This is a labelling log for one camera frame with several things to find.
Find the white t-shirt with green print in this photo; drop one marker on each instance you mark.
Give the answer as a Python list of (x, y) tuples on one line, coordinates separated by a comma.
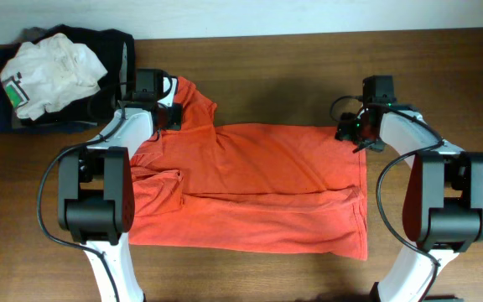
[(48, 76)]

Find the dark navy folded garment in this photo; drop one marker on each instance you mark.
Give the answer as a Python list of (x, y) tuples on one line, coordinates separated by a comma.
[(72, 119)]

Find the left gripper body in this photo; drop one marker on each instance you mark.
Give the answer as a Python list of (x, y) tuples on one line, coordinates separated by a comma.
[(172, 116)]

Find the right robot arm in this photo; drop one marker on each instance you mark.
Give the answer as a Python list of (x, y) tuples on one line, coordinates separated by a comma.
[(442, 213)]

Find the red orange t-shirt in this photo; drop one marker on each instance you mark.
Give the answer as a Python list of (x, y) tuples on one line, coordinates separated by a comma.
[(250, 187)]

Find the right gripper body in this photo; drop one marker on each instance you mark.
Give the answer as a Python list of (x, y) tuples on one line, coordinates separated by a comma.
[(351, 128)]

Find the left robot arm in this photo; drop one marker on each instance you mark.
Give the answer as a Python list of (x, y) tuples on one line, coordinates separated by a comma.
[(96, 201)]

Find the black folded garment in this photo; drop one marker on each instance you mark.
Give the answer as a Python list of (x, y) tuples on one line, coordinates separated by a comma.
[(116, 52)]

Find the grey folded garment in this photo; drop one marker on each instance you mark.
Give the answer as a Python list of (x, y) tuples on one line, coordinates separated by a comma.
[(31, 35)]

